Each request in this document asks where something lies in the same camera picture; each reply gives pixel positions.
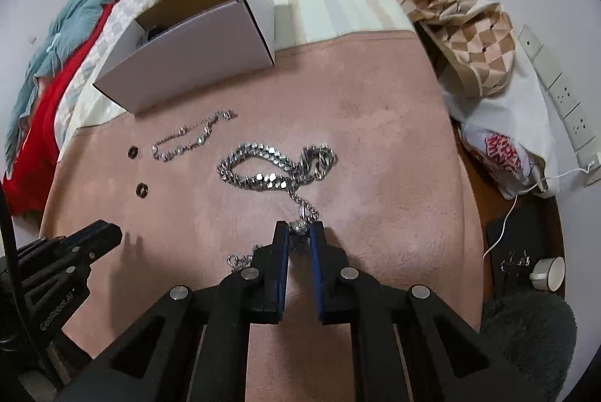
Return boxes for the small metal keys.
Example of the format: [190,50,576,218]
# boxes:
[500,251,532,280]

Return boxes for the thick silver chain necklace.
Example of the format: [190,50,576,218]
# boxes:
[216,142,338,194]

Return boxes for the pile of folded blankets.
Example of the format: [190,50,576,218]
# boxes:
[5,0,217,173]

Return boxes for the dark grey fuzzy cushion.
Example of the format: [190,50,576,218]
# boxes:
[479,289,579,402]

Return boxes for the beige checkered cloth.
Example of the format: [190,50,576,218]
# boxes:
[396,0,516,99]

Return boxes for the white patterned quilt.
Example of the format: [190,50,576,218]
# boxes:
[55,0,220,154]

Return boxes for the white cardboard box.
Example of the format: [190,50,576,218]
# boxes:
[92,0,276,116]

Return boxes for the thin silver chain bracelet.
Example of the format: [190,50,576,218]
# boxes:
[151,110,239,163]

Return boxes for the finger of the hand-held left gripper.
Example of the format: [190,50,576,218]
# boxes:
[14,220,124,290]

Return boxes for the pink blanket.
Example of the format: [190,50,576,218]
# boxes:
[39,29,485,402]

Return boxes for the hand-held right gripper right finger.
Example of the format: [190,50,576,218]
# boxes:
[307,223,548,402]

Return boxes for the white plastic bag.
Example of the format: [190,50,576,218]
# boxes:
[376,0,560,200]

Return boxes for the red printed plastic bag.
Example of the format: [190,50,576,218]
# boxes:
[462,125,542,196]

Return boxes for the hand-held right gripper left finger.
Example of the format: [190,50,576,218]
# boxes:
[55,221,290,402]

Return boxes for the white cup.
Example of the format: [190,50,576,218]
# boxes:
[529,256,567,292]

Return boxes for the silver pendant necklace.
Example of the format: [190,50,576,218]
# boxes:
[227,187,325,272]

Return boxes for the red cloth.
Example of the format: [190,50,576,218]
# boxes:
[2,0,181,216]

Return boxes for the black side table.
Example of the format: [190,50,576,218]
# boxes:
[485,199,566,305]

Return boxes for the white cable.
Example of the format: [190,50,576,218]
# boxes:
[483,163,593,261]

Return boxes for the black cable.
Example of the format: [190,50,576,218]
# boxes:
[0,184,59,388]

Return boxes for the white wall socket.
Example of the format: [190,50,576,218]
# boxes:
[547,76,581,117]
[563,104,596,150]
[577,143,601,188]

